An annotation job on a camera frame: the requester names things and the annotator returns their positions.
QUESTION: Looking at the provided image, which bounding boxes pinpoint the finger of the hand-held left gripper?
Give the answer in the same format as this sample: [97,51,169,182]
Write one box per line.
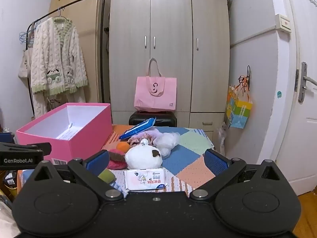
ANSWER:
[37,142,52,163]

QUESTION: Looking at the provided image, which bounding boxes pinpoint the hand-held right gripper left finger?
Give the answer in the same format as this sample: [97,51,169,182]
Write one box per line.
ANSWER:
[32,150,124,202]

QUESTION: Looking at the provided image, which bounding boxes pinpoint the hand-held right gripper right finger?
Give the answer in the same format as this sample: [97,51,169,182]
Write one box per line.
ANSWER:
[189,149,285,202]

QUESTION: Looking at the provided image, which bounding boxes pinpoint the olive green sponge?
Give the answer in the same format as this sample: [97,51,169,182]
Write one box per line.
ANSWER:
[98,169,116,183]

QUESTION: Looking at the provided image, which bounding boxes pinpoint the pink yarn ball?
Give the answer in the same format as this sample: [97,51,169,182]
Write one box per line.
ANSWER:
[107,149,128,170]

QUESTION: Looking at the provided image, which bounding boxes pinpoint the brown furry tail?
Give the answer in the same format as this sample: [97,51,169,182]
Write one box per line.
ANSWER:
[110,151,126,161]

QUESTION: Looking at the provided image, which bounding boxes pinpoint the orange soft ball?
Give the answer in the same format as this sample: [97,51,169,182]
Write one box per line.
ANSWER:
[116,142,131,153]

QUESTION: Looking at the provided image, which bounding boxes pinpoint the pink cardboard box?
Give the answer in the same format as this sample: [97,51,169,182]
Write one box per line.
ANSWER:
[15,102,113,165]

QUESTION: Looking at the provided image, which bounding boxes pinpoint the white panda plush toy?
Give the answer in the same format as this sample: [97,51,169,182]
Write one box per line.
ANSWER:
[124,144,163,170]

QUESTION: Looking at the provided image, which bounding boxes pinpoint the pink floral cloth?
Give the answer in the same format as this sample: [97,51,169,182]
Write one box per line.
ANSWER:
[127,132,155,146]

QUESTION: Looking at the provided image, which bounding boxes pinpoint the white wet wipes pack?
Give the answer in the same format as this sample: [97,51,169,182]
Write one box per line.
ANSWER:
[123,169,168,191]

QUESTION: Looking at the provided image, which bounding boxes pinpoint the blue plastic packet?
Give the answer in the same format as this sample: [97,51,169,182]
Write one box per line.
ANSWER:
[119,117,157,140]

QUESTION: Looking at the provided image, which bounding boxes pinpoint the white mesh pouf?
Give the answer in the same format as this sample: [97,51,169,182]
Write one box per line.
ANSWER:
[153,132,181,158]

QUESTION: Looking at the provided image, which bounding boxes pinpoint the clear plastic bag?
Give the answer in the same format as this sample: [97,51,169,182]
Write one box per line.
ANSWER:
[217,122,230,152]

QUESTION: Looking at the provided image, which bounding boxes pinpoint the patchwork knitted blanket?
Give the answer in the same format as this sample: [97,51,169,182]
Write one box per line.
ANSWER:
[17,125,216,193]

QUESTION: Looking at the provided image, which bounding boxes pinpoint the cream knitted pants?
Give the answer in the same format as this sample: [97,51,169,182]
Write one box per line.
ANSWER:
[32,89,87,119]

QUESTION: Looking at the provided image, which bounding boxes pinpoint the brown paper bag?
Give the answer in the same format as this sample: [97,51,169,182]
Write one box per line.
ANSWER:
[48,95,65,111]

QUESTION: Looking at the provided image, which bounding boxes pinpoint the colourful gift bag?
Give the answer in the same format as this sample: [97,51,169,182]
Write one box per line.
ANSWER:
[225,66,253,129]

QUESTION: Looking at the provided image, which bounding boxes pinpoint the black suitcase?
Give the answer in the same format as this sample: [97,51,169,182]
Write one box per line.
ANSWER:
[129,111,178,128]

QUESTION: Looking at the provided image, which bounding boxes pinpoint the beige canvas tote bag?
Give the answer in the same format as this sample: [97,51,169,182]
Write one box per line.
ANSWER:
[18,33,35,88]

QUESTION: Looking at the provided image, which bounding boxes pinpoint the pink tote bag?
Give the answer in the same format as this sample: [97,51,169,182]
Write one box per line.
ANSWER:
[134,58,177,112]

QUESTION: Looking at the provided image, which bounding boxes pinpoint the cream knitted cardigan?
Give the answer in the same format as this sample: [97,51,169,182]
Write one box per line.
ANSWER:
[30,17,88,96]

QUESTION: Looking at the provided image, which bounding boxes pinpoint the black clothes rack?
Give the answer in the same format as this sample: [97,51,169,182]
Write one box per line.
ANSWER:
[26,0,106,119]

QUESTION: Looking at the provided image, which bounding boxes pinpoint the tall beige wooden panel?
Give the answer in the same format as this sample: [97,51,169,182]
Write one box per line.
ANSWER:
[49,0,115,104]

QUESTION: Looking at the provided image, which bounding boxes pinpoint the light wood wardrobe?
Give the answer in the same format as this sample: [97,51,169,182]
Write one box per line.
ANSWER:
[109,0,231,132]

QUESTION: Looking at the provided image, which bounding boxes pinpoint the white door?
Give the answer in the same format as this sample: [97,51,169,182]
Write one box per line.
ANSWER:
[275,0,317,197]

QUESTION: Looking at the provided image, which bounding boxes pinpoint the blue wire hangers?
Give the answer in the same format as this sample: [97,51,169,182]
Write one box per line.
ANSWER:
[19,19,41,44]

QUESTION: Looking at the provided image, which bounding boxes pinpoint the metal door handle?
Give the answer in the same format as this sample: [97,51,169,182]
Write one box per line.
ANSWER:
[295,62,317,103]

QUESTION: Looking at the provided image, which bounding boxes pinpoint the white wall switch box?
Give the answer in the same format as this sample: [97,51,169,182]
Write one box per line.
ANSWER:
[275,13,292,33]

